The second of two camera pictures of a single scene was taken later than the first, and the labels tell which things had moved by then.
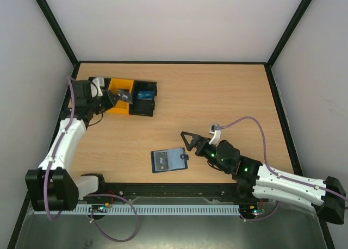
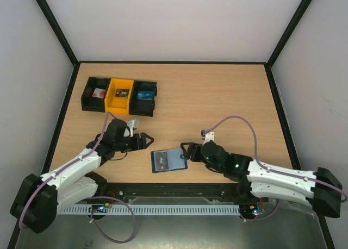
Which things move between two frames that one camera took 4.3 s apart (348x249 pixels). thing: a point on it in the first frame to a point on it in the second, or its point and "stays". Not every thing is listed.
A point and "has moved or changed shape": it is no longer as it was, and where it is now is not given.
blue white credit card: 145,95 stays
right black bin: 143,95 stays
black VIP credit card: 126,97 has moved or changed shape
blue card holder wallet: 168,160 stays
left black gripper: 110,102 to 142,144
